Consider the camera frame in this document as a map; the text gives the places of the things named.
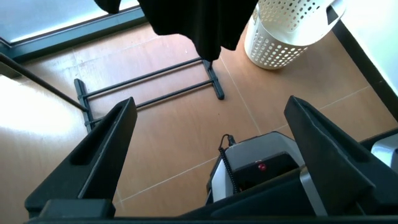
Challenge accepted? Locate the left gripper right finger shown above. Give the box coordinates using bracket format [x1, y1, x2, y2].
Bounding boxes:
[284, 95, 398, 217]

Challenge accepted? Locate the black clothes rack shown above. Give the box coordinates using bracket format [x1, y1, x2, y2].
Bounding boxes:
[0, 52, 225, 134]

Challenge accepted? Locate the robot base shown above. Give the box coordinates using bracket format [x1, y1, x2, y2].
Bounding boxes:
[178, 127, 398, 218]

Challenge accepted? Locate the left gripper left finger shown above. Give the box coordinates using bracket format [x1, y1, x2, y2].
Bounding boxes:
[24, 96, 138, 218]

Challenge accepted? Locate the black garment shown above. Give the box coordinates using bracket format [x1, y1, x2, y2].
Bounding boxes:
[136, 0, 259, 62]

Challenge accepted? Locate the window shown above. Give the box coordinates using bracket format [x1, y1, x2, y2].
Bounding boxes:
[0, 0, 147, 63]

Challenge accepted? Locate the white laundry basket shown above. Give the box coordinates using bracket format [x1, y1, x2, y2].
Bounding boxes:
[244, 0, 347, 70]

